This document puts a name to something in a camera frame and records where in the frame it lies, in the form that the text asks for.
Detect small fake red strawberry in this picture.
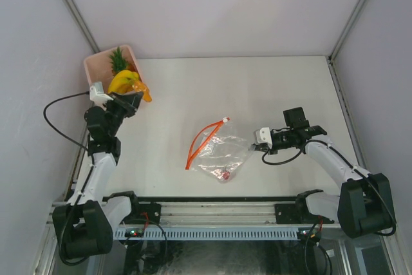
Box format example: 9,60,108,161
221,169,231,180

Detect yellow fake banana bunch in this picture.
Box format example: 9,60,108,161
108,70,140,94

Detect right black camera cable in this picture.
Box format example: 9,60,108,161
261,139,397,236

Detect grey slotted cable duct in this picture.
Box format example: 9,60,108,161
113,226,299,241

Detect pink plastic bin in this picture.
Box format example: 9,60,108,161
83,44,140,87

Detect clear zip top bag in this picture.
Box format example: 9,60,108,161
185,117,253,183

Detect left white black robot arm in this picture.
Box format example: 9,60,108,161
52,92,144,266

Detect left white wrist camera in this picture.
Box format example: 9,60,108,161
89,81,113,108

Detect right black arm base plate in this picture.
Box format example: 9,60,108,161
274,203,335,225

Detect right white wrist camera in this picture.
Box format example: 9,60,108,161
254,127,273,148

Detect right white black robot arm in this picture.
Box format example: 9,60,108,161
253,107,397,238

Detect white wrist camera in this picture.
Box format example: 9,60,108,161
254,127,273,148
89,81,113,108

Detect fake orange carrot pieces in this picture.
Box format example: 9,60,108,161
133,80,152,102

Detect fake pineapple green crown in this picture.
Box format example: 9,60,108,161
109,46,134,75

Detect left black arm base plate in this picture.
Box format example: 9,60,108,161
126,202,162,224

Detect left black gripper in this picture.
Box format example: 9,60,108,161
102,91,143,137

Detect aluminium rail frame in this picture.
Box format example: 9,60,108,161
46,199,397,227

